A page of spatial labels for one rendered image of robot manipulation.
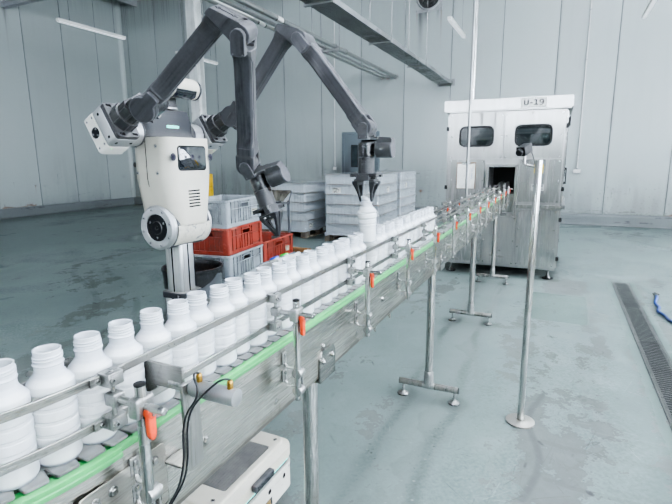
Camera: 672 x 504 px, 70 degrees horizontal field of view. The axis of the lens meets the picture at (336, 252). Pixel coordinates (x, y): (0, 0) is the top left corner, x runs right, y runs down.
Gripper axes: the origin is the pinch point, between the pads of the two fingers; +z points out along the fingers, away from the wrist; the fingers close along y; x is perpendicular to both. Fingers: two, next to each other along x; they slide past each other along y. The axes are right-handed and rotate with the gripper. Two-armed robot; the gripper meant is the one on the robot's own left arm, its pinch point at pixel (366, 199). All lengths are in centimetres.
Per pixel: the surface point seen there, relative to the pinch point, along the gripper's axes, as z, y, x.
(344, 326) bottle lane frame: 36.7, -4.7, 30.5
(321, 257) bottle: 14.2, -0.4, 37.1
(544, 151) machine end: -23, -45, -445
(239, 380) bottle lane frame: 31, -5, 84
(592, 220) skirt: 113, -134, -994
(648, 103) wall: -122, -213, -995
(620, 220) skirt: 111, -186, -994
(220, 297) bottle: 14, -1, 84
